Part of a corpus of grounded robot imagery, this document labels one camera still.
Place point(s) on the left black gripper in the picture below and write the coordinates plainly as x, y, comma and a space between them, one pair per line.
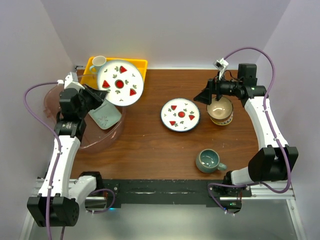
97, 95

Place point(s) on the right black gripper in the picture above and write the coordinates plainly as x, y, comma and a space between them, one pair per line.
213, 86

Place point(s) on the light blue divided plate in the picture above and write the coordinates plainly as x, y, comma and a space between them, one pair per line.
106, 115

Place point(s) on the watermelon plate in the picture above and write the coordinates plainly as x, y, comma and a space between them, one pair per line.
122, 81
180, 115

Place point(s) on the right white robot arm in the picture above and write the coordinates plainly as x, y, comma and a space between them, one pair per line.
275, 159

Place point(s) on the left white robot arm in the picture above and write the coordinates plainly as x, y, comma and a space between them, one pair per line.
87, 183

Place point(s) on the clear pink plastic bin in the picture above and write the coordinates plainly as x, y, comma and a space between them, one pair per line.
58, 106

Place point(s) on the yellow plastic tray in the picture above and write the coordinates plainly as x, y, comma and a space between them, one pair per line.
90, 79

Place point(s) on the cream patterned bowl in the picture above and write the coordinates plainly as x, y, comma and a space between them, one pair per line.
221, 112

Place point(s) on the pale green white mug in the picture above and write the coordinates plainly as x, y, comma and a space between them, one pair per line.
97, 63

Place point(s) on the teal ceramic mug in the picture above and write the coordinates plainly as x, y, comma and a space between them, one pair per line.
208, 161

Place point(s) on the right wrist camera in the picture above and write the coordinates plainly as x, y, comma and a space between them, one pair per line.
222, 66

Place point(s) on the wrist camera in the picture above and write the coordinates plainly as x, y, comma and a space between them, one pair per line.
222, 66
70, 82

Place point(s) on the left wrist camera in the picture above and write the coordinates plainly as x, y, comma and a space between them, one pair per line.
70, 82

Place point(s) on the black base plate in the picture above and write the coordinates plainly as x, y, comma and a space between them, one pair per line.
167, 192

